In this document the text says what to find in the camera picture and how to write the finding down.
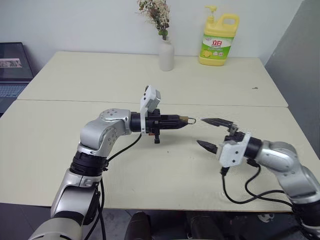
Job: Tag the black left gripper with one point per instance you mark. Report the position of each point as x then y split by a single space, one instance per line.
153 122

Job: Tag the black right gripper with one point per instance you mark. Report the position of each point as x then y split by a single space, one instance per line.
236 137

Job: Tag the brass padlock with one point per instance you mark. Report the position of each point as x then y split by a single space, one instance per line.
184 119

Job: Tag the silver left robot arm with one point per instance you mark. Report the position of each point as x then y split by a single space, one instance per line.
95 132

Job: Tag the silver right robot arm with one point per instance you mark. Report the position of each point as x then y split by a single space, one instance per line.
287 160

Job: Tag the white ceramic vase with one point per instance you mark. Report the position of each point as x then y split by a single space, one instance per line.
166 56

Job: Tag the yellow detergent pump bottle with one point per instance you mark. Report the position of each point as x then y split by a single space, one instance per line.
215 47

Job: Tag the grey caster wheel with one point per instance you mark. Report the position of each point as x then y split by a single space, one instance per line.
266 217

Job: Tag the dried flower bunch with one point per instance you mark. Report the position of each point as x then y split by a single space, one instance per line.
157 15

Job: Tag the dark rounded shape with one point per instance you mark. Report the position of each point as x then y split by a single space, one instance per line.
138 226

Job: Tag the dark open laptop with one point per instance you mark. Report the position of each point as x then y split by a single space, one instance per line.
12 75

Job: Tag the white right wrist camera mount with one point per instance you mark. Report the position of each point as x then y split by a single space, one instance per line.
232 153

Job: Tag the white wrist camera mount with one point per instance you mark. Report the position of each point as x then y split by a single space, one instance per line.
232 153
150 98

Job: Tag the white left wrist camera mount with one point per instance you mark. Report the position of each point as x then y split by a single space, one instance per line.
150 98

